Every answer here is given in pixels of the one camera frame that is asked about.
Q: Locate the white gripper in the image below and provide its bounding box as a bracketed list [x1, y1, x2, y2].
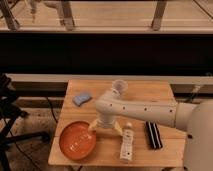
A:
[88, 116, 123, 136]

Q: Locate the orange ceramic bowl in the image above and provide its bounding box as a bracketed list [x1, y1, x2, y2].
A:
[59, 121, 96, 160]

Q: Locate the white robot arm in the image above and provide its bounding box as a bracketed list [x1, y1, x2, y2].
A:
[89, 88, 213, 171]

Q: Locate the white plastic bottle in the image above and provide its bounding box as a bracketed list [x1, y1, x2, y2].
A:
[120, 122, 134, 162]

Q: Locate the wooden table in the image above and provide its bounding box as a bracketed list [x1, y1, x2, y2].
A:
[48, 80, 185, 167]

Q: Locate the blue sponge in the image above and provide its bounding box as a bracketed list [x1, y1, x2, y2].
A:
[72, 93, 92, 106]

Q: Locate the black white striped object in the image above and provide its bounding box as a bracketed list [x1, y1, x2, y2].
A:
[146, 122, 163, 150]

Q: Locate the black tripod stand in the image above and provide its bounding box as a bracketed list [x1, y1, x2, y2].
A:
[0, 73, 50, 171]

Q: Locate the black floor cable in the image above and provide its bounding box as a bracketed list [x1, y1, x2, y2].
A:
[44, 96, 60, 124]

